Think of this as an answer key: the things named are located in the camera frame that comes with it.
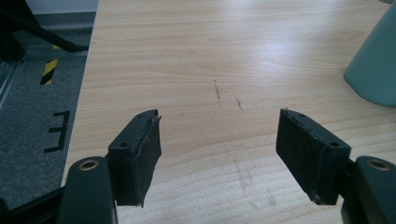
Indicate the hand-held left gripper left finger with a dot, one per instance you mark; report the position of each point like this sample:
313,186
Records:
134,161

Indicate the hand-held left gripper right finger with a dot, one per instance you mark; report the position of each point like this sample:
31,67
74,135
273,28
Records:
308,155

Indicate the black tape floor marking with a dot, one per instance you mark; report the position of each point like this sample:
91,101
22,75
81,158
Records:
59,130

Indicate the teal green cone-shaped object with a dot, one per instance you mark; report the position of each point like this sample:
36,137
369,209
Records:
375,68

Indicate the yellow black hazard tape strip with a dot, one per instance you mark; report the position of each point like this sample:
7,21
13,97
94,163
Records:
49,69

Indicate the black metal stand leg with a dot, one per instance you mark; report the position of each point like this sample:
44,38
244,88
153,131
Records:
28,28

